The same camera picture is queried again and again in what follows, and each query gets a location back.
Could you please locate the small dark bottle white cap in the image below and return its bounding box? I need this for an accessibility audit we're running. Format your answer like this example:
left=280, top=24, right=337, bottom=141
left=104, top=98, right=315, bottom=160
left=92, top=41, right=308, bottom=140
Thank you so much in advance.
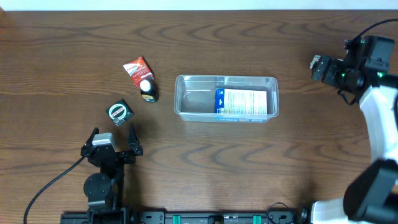
left=139, top=80, right=159, bottom=103

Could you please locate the red white sachet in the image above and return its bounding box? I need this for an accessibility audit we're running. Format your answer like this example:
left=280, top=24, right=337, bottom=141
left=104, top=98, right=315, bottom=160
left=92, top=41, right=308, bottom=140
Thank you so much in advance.
left=123, top=56, right=154, bottom=88

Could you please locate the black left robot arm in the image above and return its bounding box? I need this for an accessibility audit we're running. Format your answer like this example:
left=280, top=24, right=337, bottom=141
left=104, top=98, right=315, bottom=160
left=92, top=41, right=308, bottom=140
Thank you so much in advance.
left=81, top=124, right=143, bottom=223

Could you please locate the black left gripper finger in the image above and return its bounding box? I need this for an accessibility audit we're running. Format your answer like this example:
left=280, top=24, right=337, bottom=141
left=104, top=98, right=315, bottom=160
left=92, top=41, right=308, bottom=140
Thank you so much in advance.
left=127, top=123, right=141, bottom=150
left=85, top=128, right=99, bottom=146

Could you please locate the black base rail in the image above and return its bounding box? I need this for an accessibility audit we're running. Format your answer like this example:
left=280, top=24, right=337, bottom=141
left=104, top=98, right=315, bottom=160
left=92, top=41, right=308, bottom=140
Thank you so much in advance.
left=60, top=206, right=311, bottom=224

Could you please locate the blue snack packet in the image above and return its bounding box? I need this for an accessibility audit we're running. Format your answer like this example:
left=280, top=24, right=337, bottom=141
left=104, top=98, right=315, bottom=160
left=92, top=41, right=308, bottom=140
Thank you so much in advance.
left=214, top=88, right=267, bottom=118

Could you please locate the white green medicine box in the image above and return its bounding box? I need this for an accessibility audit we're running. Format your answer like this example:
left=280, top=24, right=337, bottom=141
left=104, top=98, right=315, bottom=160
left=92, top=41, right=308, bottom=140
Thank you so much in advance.
left=310, top=55, right=321, bottom=70

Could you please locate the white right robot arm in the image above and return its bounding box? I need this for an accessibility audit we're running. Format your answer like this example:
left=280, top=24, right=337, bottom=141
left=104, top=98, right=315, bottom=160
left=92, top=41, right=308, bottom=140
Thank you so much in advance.
left=304, top=35, right=397, bottom=223

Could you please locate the clear plastic container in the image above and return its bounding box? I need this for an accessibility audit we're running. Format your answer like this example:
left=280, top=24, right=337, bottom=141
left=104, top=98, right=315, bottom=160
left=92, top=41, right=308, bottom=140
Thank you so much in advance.
left=174, top=75, right=279, bottom=123

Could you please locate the dark green round-label box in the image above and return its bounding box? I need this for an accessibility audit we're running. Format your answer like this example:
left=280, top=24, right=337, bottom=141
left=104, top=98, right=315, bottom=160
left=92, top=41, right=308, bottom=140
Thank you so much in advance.
left=106, top=99, right=134, bottom=126

